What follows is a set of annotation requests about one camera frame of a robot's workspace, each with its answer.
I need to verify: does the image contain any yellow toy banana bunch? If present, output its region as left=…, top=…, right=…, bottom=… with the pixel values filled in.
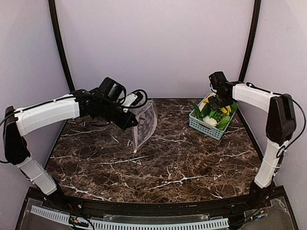
left=203, top=93, right=231, bottom=115

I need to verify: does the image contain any clear zip top bag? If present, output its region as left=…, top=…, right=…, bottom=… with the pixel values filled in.
left=131, top=100, right=158, bottom=153

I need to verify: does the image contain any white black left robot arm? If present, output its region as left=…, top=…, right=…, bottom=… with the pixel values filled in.
left=1, top=77, right=145, bottom=196

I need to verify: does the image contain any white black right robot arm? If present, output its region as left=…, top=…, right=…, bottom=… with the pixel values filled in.
left=209, top=71, right=306, bottom=208

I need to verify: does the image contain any white toy radish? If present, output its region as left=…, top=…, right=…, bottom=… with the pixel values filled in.
left=203, top=115, right=217, bottom=127

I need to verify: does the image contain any thin green toy pepper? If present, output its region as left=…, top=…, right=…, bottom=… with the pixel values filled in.
left=193, top=103, right=202, bottom=120

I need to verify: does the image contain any green toy lettuce leaf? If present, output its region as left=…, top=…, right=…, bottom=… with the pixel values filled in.
left=215, top=115, right=231, bottom=131

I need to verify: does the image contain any blue plastic vegetable basket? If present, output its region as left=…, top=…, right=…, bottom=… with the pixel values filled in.
left=189, top=93, right=238, bottom=140

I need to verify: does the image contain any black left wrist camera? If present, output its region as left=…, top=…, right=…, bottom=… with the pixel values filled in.
left=121, top=89, right=148, bottom=109

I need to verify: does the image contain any black left frame post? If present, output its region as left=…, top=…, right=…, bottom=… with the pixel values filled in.
left=48, top=0, right=75, bottom=91

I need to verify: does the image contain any black frame post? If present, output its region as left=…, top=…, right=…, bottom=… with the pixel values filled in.
left=48, top=0, right=75, bottom=91
left=238, top=0, right=261, bottom=82

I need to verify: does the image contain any black right frame post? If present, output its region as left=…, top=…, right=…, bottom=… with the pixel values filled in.
left=238, top=0, right=261, bottom=82

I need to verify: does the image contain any grey slotted cable duct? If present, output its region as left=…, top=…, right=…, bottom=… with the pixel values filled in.
left=30, top=205, right=229, bottom=230

